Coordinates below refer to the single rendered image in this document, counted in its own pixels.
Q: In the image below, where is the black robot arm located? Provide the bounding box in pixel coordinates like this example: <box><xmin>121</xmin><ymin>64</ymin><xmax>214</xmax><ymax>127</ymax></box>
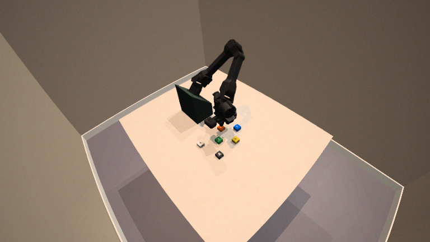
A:
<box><xmin>187</xmin><ymin>39</ymin><xmax>245</xmax><ymax>124</ymax></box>

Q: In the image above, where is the blue block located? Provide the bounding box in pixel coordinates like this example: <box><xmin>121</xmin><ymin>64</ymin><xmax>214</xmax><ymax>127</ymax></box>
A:
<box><xmin>233</xmin><ymin>124</ymin><xmax>241</xmax><ymax>132</ymax></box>

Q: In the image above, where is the orange block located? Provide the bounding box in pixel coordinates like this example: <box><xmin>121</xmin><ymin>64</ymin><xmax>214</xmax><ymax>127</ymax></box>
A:
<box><xmin>217</xmin><ymin>125</ymin><xmax>225</xmax><ymax>132</ymax></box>

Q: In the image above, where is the yellow block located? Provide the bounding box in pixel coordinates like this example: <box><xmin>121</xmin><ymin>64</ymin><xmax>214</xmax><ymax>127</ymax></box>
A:
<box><xmin>232</xmin><ymin>136</ymin><xmax>240</xmax><ymax>144</ymax></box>

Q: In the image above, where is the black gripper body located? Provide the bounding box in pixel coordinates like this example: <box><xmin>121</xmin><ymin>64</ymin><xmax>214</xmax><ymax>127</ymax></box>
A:
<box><xmin>204</xmin><ymin>106</ymin><xmax>222</xmax><ymax>129</ymax></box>

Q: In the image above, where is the green block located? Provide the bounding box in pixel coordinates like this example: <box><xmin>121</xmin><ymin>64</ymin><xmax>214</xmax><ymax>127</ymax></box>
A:
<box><xmin>214</xmin><ymin>136</ymin><xmax>223</xmax><ymax>144</ymax></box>

